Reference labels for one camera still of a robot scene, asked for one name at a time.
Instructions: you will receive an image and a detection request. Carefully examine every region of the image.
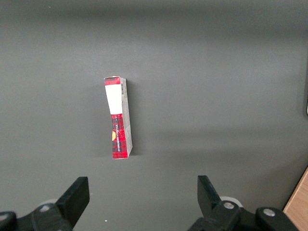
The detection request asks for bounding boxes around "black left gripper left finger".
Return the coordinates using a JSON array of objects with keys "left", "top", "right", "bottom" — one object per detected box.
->
[{"left": 31, "top": 177, "right": 90, "bottom": 231}]

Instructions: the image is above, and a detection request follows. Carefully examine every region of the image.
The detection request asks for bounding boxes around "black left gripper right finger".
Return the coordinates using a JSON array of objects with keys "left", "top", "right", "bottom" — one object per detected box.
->
[{"left": 190, "top": 175, "right": 241, "bottom": 231}]

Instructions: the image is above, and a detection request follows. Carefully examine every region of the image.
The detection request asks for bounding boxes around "red plaid shortbread box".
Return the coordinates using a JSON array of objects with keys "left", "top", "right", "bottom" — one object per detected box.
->
[{"left": 103, "top": 76, "right": 133, "bottom": 160}]

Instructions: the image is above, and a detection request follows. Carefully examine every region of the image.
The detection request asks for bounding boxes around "wooden drawer cabinet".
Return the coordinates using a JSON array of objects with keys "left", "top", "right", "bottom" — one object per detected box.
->
[{"left": 282, "top": 166, "right": 308, "bottom": 231}]

